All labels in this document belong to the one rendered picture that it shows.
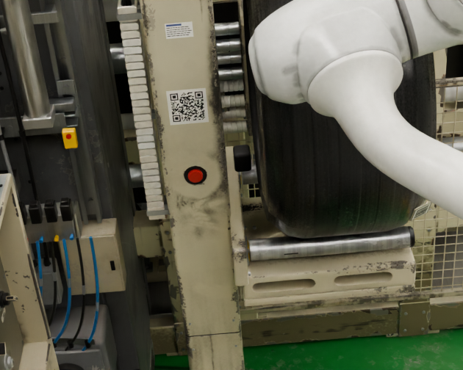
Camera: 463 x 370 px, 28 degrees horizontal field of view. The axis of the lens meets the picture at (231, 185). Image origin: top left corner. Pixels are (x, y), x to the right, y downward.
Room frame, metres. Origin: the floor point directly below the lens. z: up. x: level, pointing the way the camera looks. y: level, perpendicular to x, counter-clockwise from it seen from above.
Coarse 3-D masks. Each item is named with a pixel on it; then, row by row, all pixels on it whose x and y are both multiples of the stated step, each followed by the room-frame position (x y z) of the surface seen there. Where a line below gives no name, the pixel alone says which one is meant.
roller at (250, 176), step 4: (252, 164) 1.78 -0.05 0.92; (252, 168) 1.76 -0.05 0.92; (244, 172) 1.75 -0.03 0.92; (248, 172) 1.75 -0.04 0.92; (252, 172) 1.75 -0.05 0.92; (240, 176) 1.75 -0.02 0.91; (244, 176) 1.75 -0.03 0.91; (248, 176) 1.75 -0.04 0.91; (252, 176) 1.75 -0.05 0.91; (256, 176) 1.75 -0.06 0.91; (240, 180) 1.75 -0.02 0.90; (244, 180) 1.75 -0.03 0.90; (248, 180) 1.75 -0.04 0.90; (252, 180) 1.75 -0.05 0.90; (256, 180) 1.75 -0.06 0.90; (244, 184) 1.75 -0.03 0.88
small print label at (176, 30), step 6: (168, 24) 1.54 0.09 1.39; (174, 24) 1.54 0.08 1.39; (180, 24) 1.54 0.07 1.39; (186, 24) 1.54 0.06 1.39; (192, 24) 1.54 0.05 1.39; (168, 30) 1.54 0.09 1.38; (174, 30) 1.54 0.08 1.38; (180, 30) 1.54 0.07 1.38; (186, 30) 1.54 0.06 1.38; (192, 30) 1.54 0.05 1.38; (168, 36) 1.54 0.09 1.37; (174, 36) 1.54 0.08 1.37; (180, 36) 1.54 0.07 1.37; (186, 36) 1.54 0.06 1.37; (192, 36) 1.54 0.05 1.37
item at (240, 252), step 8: (232, 152) 1.79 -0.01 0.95; (232, 160) 1.76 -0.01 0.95; (232, 168) 1.73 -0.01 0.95; (232, 176) 1.69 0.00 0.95; (232, 184) 1.66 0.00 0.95; (240, 184) 1.74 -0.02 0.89; (232, 192) 1.63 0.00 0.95; (232, 200) 1.60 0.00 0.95; (240, 200) 1.60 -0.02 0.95; (232, 208) 1.57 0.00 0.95; (240, 208) 1.57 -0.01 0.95; (232, 216) 1.55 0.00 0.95; (240, 216) 1.54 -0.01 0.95; (232, 224) 1.52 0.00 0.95; (240, 224) 1.52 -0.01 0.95; (232, 232) 1.49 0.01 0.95; (240, 232) 1.49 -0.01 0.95; (232, 240) 1.47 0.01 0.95; (240, 240) 1.46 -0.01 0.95; (232, 248) 1.44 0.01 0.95; (240, 248) 1.44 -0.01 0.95; (240, 256) 1.43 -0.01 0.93; (240, 264) 1.43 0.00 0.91; (248, 264) 1.46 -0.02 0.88; (240, 272) 1.43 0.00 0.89; (248, 272) 1.45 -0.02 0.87; (240, 280) 1.43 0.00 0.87; (248, 280) 1.43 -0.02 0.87
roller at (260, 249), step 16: (256, 240) 1.49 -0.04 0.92; (272, 240) 1.49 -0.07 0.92; (288, 240) 1.48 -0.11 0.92; (304, 240) 1.48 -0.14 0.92; (320, 240) 1.48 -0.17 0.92; (336, 240) 1.48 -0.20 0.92; (352, 240) 1.47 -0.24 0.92; (368, 240) 1.47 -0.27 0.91; (384, 240) 1.47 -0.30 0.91; (400, 240) 1.47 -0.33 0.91; (256, 256) 1.47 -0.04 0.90; (272, 256) 1.47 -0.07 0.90; (288, 256) 1.47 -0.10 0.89; (304, 256) 1.47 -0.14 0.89
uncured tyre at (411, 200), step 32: (256, 0) 1.53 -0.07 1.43; (288, 0) 1.48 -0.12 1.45; (416, 64) 1.39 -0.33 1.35; (256, 96) 1.44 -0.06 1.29; (416, 96) 1.36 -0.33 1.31; (256, 128) 1.76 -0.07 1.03; (288, 128) 1.35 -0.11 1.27; (320, 128) 1.34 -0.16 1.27; (416, 128) 1.34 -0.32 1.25; (256, 160) 1.69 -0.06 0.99; (288, 160) 1.34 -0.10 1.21; (320, 160) 1.33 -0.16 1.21; (352, 160) 1.33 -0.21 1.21; (288, 192) 1.34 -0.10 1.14; (320, 192) 1.33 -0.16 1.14; (352, 192) 1.33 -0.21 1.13; (384, 192) 1.34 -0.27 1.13; (288, 224) 1.38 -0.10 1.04; (320, 224) 1.37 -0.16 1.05; (352, 224) 1.37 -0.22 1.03; (384, 224) 1.38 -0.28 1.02
